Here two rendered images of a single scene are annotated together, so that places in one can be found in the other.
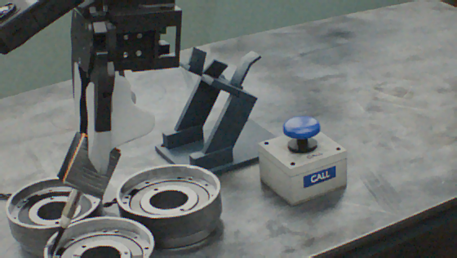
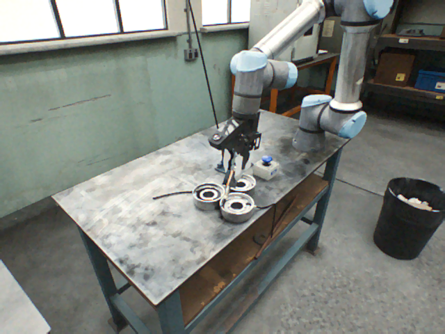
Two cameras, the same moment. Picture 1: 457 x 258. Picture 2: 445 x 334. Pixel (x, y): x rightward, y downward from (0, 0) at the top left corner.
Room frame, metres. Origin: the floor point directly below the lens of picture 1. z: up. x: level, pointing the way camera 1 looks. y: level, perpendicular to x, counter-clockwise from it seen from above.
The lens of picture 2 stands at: (0.00, 0.44, 1.38)
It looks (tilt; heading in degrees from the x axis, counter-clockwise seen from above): 32 degrees down; 336
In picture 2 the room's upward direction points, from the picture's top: straight up
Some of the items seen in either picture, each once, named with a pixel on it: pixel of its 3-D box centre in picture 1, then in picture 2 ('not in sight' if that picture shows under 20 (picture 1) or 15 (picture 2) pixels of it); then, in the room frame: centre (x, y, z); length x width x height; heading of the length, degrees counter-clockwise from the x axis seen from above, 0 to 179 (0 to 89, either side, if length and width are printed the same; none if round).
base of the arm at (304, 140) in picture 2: not in sight; (310, 135); (0.88, -0.39, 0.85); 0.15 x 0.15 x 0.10
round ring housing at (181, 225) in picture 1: (170, 206); (240, 186); (0.69, 0.06, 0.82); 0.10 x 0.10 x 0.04
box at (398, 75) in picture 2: not in sight; (396, 67); (2.42, -3.10, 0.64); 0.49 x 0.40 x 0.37; 29
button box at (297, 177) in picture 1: (308, 162); (266, 168); (0.75, -0.08, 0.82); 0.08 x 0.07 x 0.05; 114
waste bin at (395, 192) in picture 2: not in sight; (406, 219); (0.69, -1.13, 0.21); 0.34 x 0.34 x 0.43
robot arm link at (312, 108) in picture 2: not in sight; (316, 110); (0.87, -0.39, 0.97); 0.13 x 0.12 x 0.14; 11
